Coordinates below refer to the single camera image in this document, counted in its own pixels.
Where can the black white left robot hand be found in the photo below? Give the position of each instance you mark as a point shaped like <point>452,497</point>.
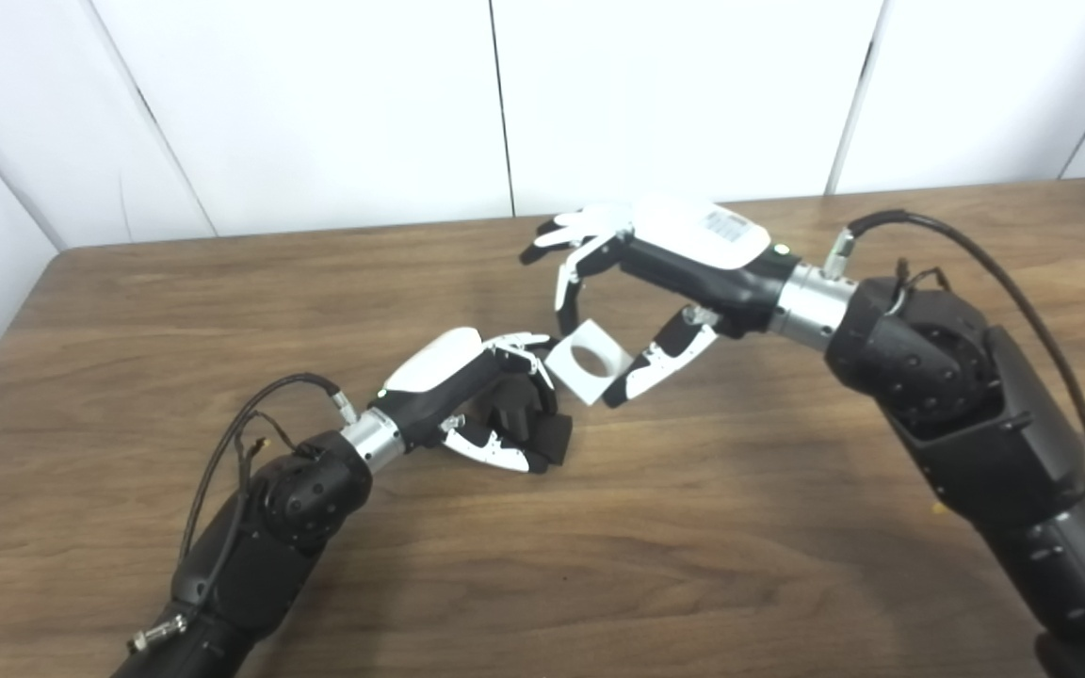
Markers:
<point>429,372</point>

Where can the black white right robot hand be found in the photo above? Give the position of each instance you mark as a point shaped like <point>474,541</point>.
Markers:
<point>693,245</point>

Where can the white square piece with hole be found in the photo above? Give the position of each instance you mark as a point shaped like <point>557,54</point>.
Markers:
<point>566,377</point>

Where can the black peg with square base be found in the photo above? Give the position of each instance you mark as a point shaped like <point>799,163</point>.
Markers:
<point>552,441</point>

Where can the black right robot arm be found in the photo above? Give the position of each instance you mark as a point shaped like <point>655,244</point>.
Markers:
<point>976,414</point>

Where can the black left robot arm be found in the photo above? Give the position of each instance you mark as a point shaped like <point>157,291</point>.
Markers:
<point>260,546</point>

